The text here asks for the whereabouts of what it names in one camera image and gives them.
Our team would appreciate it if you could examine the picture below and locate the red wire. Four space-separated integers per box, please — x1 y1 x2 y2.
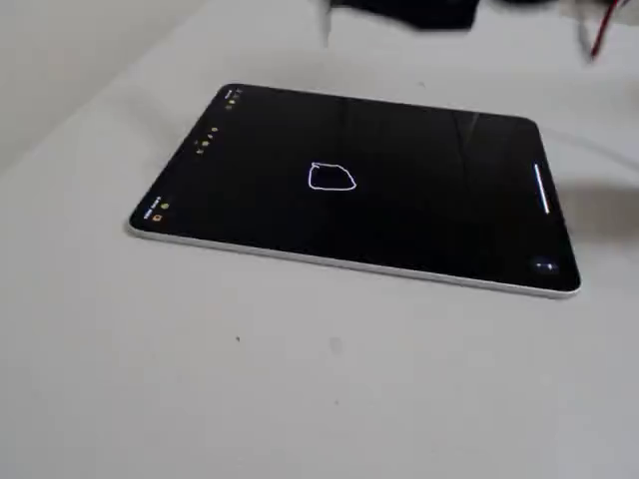
590 0 624 60

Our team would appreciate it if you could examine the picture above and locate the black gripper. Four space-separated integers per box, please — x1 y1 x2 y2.
343 0 478 32

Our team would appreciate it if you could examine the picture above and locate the black screen silver tablet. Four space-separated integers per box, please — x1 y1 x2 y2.
127 83 583 300

